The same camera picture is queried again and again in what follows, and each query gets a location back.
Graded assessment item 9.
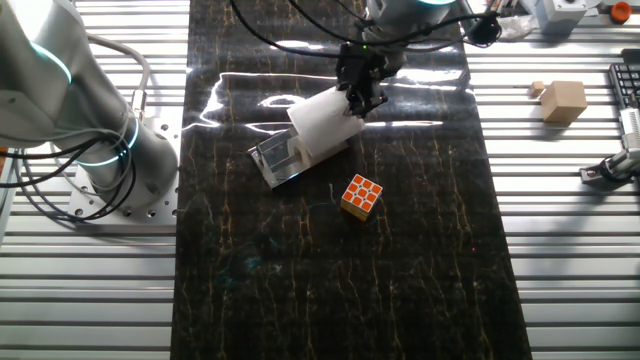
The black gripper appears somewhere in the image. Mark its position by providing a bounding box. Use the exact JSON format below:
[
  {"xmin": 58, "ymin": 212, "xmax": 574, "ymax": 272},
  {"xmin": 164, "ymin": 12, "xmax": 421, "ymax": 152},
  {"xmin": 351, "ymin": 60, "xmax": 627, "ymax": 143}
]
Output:
[{"xmin": 333, "ymin": 42, "xmax": 401, "ymax": 119}]

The white toilet paper roll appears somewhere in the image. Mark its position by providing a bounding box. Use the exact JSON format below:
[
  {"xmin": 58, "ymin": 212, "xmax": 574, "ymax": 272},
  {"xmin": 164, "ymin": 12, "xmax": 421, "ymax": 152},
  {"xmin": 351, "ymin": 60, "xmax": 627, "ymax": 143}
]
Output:
[{"xmin": 286, "ymin": 87, "xmax": 366, "ymax": 159}]

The orange white puzzle cube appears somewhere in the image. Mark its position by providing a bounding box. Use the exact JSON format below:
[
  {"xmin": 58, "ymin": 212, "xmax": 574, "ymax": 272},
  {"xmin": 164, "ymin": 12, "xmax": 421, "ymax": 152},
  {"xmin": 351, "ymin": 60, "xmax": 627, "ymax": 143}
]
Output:
[{"xmin": 340, "ymin": 173, "xmax": 384, "ymax": 222}]

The shiny metal tray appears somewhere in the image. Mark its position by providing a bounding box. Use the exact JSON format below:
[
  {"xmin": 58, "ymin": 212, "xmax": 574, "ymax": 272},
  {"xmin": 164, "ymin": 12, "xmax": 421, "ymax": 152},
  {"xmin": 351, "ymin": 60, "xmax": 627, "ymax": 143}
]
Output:
[{"xmin": 248, "ymin": 127, "xmax": 351, "ymax": 191}]

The crumpled white plastic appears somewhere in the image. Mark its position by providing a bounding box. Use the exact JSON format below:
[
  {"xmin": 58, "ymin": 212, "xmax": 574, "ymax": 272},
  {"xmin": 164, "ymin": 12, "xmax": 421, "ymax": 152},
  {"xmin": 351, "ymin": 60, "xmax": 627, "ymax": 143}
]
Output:
[{"xmin": 498, "ymin": 14, "xmax": 539, "ymax": 41}]

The black marble pattern mat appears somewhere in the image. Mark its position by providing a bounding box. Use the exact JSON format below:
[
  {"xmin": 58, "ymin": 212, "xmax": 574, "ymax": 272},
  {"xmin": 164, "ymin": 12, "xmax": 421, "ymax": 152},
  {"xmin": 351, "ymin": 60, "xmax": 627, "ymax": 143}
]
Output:
[{"xmin": 169, "ymin": 0, "xmax": 534, "ymax": 360}]

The large wooden block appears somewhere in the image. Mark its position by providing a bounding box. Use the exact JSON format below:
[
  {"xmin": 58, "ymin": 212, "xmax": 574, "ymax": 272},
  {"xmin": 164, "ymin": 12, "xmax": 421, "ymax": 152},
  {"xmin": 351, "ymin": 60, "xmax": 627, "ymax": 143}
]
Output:
[{"xmin": 539, "ymin": 79, "xmax": 589, "ymax": 125}]

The grey control box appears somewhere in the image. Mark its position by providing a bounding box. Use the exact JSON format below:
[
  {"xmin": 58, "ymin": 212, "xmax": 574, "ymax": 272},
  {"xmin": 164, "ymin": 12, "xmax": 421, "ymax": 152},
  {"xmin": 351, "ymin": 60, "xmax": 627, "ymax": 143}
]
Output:
[{"xmin": 519, "ymin": 0, "xmax": 601, "ymax": 36}]

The black keyboard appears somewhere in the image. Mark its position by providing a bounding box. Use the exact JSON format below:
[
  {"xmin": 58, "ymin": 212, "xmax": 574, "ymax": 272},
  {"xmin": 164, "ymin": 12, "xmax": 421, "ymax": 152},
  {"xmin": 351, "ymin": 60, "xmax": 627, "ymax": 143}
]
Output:
[{"xmin": 608, "ymin": 48, "xmax": 640, "ymax": 109}]

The orange red round button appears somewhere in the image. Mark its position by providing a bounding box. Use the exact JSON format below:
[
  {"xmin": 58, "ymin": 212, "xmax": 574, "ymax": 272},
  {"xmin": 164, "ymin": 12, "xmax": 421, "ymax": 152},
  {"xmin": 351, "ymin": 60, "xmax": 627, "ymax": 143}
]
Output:
[{"xmin": 610, "ymin": 1, "xmax": 633, "ymax": 25}]

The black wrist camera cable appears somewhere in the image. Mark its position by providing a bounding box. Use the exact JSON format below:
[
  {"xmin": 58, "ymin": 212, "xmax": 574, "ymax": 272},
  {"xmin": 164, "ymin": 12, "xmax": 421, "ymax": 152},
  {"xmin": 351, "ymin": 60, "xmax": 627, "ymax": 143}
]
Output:
[{"xmin": 229, "ymin": 0, "xmax": 501, "ymax": 59}]

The wrist mounted camera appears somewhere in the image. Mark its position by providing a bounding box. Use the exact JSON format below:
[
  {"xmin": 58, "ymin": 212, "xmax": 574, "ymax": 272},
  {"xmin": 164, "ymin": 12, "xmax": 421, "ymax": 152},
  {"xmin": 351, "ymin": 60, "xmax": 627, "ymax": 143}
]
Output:
[{"xmin": 465, "ymin": 14, "xmax": 503, "ymax": 47}]

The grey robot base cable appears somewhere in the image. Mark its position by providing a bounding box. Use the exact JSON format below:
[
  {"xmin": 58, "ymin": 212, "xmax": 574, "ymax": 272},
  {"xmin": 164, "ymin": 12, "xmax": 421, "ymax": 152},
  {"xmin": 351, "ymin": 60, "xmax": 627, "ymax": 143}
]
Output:
[{"xmin": 87, "ymin": 33, "xmax": 151, "ymax": 121}]

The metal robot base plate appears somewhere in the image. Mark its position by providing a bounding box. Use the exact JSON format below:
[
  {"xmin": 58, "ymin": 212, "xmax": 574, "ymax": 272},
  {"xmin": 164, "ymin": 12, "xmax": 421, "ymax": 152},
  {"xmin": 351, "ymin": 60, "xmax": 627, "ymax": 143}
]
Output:
[{"xmin": 67, "ymin": 107, "xmax": 184, "ymax": 224}]

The metal camera mount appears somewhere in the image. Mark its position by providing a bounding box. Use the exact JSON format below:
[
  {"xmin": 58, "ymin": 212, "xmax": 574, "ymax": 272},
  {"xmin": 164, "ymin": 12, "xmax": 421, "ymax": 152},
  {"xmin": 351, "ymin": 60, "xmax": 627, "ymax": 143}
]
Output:
[{"xmin": 579, "ymin": 147, "xmax": 640, "ymax": 190}]

